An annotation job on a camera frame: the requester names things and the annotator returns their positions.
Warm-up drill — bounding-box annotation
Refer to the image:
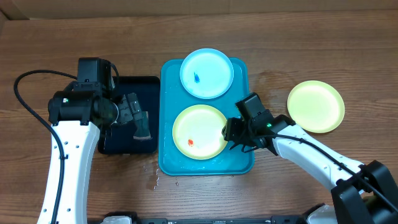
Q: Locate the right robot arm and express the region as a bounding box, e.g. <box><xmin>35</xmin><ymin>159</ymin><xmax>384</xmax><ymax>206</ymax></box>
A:
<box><xmin>222</xmin><ymin>93</ymin><xmax>397</xmax><ymax>224</ymax></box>

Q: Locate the light blue plate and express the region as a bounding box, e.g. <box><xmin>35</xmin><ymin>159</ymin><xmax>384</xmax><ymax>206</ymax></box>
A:
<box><xmin>180</xmin><ymin>48</ymin><xmax>234</xmax><ymax>100</ymax></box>

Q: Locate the turquoise plastic tray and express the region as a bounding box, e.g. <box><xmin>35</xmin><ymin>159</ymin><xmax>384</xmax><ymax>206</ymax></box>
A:
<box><xmin>159</xmin><ymin>57</ymin><xmax>254</xmax><ymax>176</ymax></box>

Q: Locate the black water tray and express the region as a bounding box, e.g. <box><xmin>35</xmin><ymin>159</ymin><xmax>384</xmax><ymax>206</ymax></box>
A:
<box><xmin>98</xmin><ymin>76</ymin><xmax>160</xmax><ymax>154</ymax></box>

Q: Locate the yellow-green plate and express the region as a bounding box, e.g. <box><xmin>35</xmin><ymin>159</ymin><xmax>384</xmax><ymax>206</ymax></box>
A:
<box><xmin>287</xmin><ymin>80</ymin><xmax>345</xmax><ymax>133</ymax></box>
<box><xmin>172</xmin><ymin>105</ymin><xmax>227</xmax><ymax>160</ymax></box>

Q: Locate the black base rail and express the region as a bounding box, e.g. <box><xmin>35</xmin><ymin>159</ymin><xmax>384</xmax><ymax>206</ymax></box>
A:
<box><xmin>86</xmin><ymin>213</ymin><xmax>312</xmax><ymax>224</ymax></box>

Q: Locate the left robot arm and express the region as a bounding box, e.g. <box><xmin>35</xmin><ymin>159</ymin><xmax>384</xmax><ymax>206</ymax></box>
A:
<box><xmin>38</xmin><ymin>58</ymin><xmax>150</xmax><ymax>223</ymax></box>

